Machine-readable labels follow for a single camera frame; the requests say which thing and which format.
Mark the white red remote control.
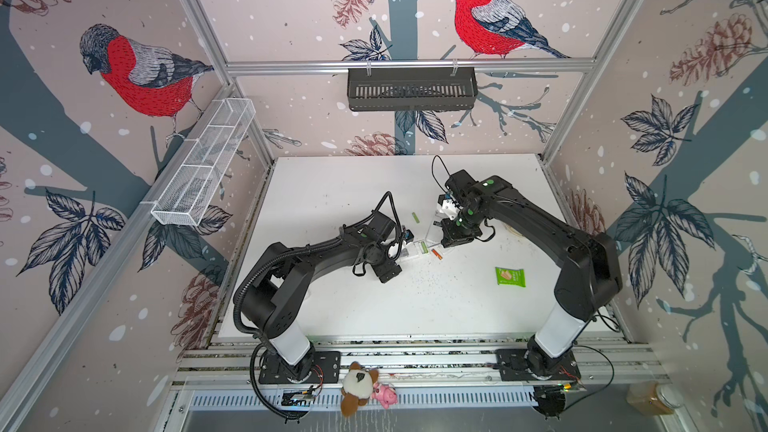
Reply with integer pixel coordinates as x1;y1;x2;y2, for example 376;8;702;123
424;222;443;247

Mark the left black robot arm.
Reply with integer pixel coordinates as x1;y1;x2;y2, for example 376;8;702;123
232;191;410;383

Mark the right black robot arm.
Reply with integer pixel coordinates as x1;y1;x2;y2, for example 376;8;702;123
441;170;623;380

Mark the cream ceramic plate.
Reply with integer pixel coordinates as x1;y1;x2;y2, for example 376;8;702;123
503;224;524;237

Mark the green snack packet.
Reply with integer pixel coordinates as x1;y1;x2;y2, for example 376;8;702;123
495;267;526;288

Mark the brown white plush dog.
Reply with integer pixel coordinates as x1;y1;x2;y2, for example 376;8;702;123
341;361;379;418

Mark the pink plush toy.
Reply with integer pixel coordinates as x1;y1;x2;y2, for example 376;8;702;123
372;382;398;410

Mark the amber plastic jar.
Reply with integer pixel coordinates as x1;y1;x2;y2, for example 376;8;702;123
626;381;683;416

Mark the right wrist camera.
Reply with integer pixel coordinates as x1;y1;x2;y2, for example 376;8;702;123
435;194;460;221

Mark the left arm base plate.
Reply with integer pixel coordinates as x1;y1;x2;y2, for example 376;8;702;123
257;349;341;385

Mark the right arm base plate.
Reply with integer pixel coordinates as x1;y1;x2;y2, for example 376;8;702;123
495;348;581;382

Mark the black wire wall basket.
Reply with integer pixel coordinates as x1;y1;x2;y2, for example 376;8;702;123
347;67;478;112

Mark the black right base cable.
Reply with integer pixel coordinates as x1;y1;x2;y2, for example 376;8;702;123
560;311;622;414

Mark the black base cable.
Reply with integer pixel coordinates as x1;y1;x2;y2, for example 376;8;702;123
560;311;622;414
249;341;316;422

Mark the black left base cable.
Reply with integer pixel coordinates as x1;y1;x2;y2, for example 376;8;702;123
249;341;316;422

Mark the white wire wall basket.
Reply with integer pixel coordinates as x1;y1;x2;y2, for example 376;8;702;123
152;98;255;227

